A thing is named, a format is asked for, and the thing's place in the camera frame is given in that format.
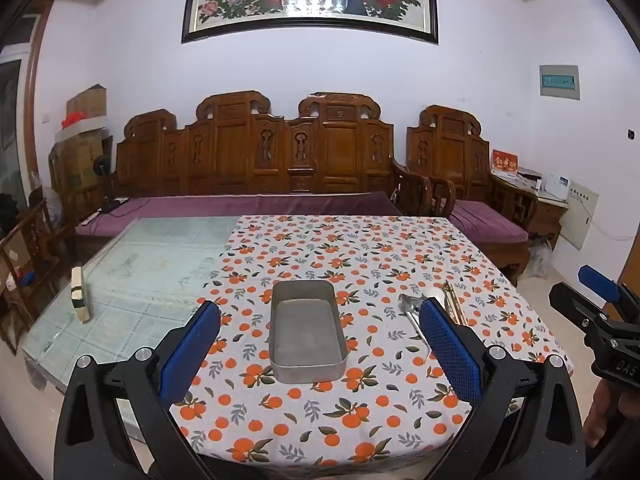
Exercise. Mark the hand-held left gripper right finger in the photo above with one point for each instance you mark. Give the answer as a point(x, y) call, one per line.
point(447, 347)

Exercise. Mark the carved wooden armchair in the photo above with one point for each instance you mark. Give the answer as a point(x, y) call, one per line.
point(450, 150)

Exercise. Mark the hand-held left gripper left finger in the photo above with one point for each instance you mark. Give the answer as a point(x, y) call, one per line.
point(192, 347)

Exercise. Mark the wooden side chair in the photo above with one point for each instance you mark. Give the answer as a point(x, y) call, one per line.
point(35, 260)

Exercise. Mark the small cardboard box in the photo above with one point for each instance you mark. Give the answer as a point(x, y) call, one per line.
point(87, 101)

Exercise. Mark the large cardboard box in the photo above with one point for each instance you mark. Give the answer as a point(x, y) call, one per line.
point(80, 160)

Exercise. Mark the white flat box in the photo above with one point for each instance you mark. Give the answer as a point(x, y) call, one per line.
point(82, 127)

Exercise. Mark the cream wall electrical panel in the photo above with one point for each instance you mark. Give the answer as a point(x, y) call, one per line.
point(580, 215)

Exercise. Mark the red gift box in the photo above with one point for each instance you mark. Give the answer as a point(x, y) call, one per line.
point(505, 161)

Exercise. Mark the red crumpled item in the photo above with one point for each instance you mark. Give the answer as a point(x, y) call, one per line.
point(72, 120)

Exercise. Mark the rectangular metal tray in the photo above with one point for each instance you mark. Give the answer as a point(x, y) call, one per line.
point(307, 330)

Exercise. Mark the small black fan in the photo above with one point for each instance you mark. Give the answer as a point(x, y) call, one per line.
point(104, 167)

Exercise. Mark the pile of black clothes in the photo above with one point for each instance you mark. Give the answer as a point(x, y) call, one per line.
point(7, 210)

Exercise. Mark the wooden door frame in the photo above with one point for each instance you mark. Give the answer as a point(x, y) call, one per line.
point(40, 85)

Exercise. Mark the square purple seat cushion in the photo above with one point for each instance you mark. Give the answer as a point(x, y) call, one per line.
point(487, 222)

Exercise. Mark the orange print tablecloth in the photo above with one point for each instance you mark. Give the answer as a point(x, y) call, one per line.
point(350, 250)

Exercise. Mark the grey wall distribution box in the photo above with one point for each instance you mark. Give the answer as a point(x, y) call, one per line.
point(559, 81)

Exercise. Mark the carved wooden sofa bench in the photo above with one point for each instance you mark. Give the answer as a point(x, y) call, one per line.
point(235, 150)

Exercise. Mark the person's right hand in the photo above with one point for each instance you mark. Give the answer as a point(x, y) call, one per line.
point(600, 417)

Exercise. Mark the clear plastic bag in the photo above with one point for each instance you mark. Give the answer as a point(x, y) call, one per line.
point(541, 260)

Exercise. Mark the wooden side table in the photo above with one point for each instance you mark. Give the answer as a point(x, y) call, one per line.
point(547, 215)

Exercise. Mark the metal spoon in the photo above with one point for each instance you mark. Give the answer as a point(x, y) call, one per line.
point(410, 302)

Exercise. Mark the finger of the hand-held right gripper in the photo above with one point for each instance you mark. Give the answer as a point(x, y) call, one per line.
point(597, 281)
point(575, 305)

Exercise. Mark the white desk device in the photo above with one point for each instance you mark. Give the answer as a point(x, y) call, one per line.
point(556, 187)

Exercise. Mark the long purple seat cushion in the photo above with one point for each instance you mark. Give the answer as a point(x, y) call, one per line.
point(250, 205)

